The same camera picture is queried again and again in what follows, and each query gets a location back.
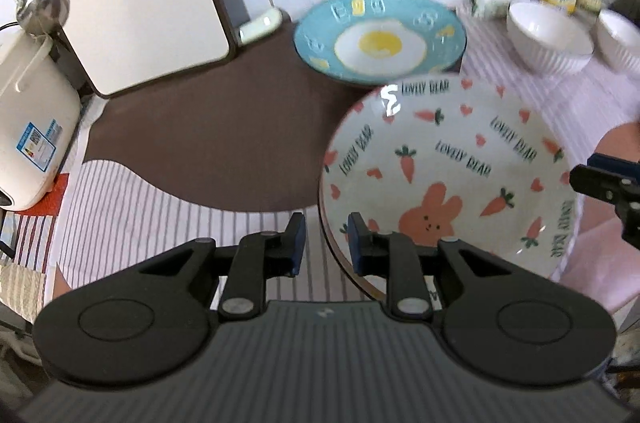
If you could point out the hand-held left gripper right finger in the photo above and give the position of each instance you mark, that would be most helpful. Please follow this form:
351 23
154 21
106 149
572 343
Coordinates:
356 248

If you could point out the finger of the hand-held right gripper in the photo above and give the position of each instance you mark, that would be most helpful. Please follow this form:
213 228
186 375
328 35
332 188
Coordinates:
600 183

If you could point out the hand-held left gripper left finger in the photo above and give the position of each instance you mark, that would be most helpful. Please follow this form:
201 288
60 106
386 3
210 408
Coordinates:
299 243

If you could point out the white rabbit carrot print plate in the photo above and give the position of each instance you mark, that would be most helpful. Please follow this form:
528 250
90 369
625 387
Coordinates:
450 153

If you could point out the blue fried egg print plate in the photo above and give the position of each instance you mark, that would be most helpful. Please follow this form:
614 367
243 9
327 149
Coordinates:
325 28

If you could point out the white ribbed bowl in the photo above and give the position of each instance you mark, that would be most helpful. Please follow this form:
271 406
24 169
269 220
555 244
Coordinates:
545 33
620 38

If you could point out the striped tablecloth with brown patch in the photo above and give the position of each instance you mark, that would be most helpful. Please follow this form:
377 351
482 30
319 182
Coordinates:
150 213

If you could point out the red striped cloth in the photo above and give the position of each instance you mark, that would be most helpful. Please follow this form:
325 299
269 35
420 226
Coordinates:
35 228

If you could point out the beige towel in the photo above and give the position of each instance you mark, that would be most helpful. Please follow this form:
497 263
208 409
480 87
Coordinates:
20 288

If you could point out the white rice cooker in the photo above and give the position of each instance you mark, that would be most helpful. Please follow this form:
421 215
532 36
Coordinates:
35 113

